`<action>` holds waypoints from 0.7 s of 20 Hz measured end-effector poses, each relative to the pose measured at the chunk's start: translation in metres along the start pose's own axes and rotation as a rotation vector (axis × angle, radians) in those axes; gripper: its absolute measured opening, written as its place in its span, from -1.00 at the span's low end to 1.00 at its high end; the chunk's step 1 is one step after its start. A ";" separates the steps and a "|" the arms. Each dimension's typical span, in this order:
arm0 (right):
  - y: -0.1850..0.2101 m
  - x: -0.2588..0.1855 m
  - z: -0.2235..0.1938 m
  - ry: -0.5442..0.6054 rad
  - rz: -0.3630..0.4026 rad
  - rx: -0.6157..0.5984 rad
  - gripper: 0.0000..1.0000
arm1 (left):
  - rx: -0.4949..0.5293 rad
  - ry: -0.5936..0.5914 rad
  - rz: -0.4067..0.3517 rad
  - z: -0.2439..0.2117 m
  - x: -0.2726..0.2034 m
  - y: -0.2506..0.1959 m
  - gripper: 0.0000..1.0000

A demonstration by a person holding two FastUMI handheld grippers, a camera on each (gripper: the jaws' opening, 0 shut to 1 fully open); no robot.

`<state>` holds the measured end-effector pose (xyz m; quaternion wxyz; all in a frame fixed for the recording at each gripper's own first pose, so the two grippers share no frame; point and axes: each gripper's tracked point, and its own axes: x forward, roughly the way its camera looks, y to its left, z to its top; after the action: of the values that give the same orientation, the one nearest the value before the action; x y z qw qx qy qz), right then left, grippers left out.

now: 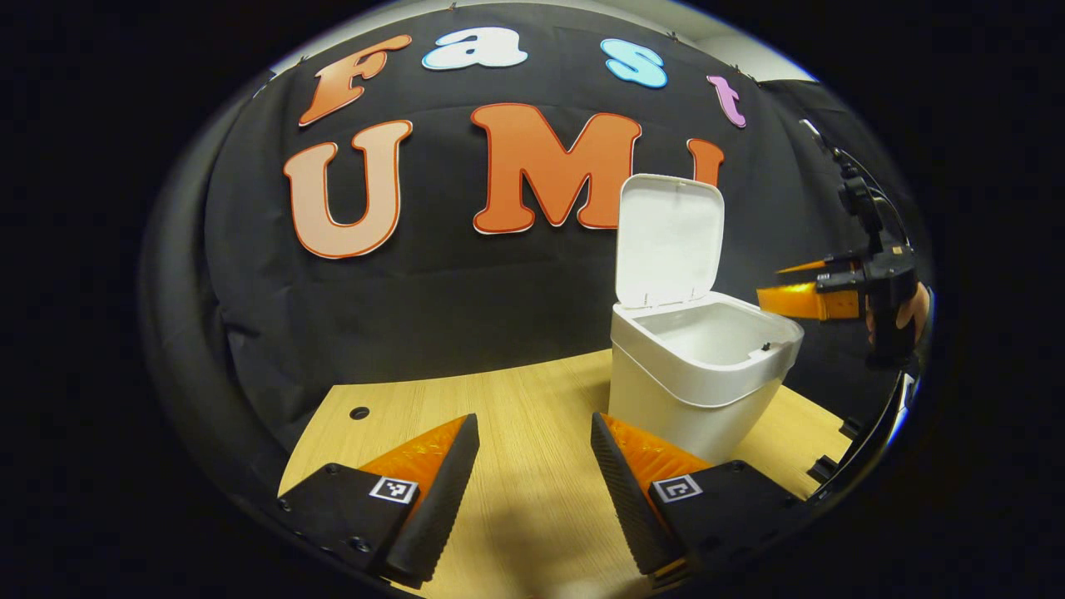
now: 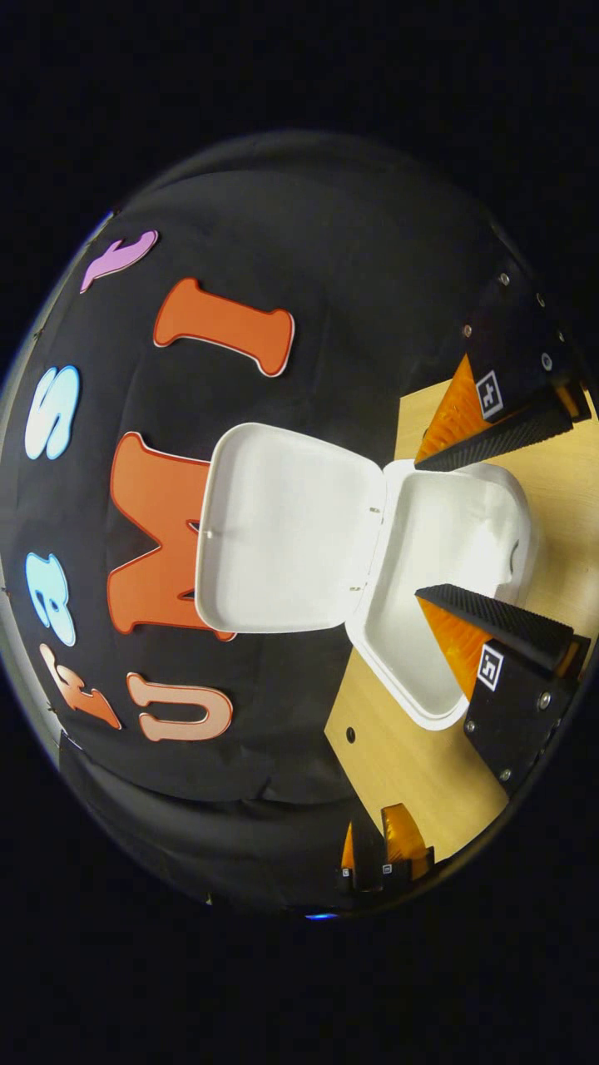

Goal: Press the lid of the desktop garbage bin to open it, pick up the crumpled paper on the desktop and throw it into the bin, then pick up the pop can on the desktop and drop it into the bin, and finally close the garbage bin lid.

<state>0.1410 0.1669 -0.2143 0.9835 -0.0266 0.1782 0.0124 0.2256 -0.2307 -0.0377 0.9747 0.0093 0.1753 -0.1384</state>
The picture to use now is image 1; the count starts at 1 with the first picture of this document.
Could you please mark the black desk edge clamp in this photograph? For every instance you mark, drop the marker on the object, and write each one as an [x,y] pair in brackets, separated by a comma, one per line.
[850,427]
[822,468]

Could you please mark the white desktop garbage bin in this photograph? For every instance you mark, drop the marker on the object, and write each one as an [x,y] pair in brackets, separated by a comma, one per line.
[666,241]

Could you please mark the wooden desktop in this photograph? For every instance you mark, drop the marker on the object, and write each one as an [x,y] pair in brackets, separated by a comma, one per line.
[532,433]

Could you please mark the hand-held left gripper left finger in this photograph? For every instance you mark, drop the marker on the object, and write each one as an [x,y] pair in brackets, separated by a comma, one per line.
[437,507]

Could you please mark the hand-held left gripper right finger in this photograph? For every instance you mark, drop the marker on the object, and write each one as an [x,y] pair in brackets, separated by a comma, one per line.
[632,507]

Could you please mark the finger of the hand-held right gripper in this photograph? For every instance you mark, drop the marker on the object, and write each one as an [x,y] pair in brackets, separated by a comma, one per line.
[799,301]
[811,267]

